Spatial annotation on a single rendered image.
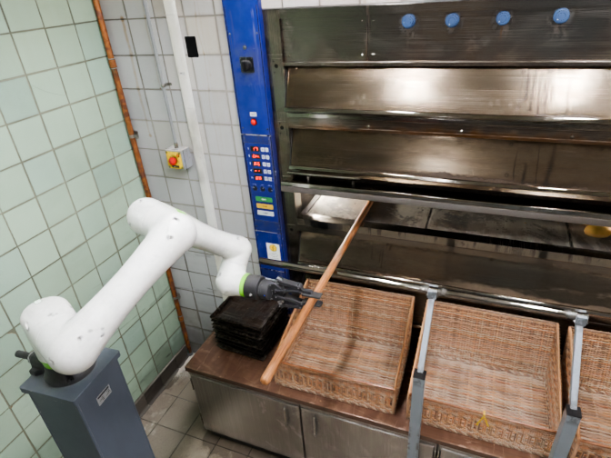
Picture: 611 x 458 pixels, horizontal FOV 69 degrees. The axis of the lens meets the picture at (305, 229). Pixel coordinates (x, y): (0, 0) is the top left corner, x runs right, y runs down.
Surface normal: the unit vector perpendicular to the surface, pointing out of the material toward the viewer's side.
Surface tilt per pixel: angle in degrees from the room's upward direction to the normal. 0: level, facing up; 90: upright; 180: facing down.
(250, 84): 90
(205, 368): 0
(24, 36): 90
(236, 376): 0
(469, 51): 90
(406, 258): 70
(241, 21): 90
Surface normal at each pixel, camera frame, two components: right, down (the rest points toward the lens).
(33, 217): 0.93, 0.13
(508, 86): -0.37, 0.16
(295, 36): -0.37, 0.48
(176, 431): -0.07, -0.87
